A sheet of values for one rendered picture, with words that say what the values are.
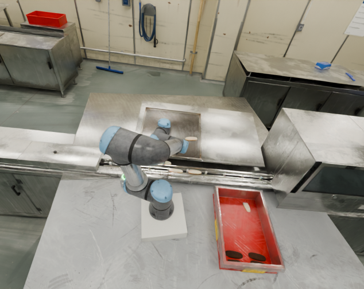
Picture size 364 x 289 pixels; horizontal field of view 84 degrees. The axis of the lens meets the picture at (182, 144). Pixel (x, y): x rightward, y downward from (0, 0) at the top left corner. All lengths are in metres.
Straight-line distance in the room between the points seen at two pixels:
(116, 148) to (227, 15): 3.98
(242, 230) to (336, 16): 4.84
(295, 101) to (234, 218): 2.36
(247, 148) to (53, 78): 3.17
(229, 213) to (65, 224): 0.99
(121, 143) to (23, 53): 3.33
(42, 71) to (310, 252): 3.91
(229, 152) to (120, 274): 1.10
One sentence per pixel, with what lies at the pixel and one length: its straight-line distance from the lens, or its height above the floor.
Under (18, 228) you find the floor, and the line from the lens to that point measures 2.52.
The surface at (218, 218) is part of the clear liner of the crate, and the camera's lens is 1.27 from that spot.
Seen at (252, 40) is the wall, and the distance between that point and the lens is 5.03.
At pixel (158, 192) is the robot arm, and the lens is 1.07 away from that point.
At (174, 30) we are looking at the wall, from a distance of 4.80.
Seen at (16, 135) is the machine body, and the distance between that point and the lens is 2.07.
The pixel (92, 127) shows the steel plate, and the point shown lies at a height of 0.82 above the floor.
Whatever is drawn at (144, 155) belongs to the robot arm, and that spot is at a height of 1.49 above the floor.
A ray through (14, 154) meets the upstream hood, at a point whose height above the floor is 0.92.
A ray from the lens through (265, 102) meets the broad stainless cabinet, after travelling 3.25.
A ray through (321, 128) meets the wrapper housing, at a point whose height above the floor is 1.30.
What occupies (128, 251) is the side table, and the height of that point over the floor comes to 0.82.
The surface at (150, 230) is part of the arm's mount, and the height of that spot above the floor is 0.88.
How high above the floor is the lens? 2.01
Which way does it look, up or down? 43 degrees down
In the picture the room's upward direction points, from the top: 9 degrees clockwise
